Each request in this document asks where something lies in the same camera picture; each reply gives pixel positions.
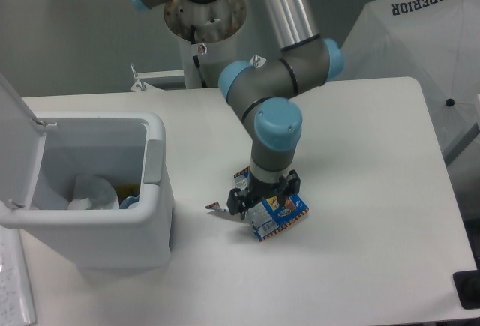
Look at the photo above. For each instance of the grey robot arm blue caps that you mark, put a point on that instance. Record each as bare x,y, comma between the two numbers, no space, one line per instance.
261,97

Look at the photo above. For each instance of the white crumpled paper trash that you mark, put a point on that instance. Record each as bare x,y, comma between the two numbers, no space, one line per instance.
91,192

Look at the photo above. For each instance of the black device at table edge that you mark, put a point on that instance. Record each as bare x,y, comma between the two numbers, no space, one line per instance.
467,286

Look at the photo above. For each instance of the yellow green trash item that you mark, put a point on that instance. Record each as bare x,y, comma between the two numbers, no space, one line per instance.
126,190

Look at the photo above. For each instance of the white metal base bracket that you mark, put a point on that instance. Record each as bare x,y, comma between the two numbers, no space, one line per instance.
157,76

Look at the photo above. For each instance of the white trash can lid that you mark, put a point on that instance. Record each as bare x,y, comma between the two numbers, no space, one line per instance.
22,148

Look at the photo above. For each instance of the paper sheet in sleeve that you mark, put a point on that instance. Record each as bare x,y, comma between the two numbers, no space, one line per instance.
17,304

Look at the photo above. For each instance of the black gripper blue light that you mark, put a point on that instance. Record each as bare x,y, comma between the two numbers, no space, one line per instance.
239,201

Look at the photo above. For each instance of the white plastic trash can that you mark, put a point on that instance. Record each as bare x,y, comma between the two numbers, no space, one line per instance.
125,148

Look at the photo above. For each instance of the white umbrella with lettering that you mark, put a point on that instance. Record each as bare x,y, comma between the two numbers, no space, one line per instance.
435,42

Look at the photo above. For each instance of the blue snack wrapper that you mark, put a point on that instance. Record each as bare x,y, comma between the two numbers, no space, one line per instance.
267,217

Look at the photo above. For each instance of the crushed clear plastic bottle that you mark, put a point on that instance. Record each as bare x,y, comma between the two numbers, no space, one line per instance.
128,202

